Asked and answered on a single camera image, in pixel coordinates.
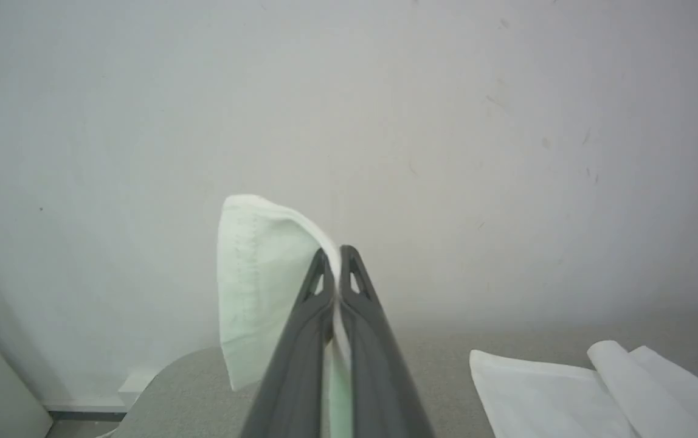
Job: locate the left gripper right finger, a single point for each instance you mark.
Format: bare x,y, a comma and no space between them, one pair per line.
373,377

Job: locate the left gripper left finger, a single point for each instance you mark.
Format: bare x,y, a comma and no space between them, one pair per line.
300,365

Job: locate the white long-sleeve garment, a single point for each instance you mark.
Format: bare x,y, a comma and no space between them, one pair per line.
252,292

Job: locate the dark baseboard strip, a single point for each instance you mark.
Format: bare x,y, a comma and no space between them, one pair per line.
84,415

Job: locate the white wall box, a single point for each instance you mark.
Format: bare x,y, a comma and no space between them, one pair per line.
136,386

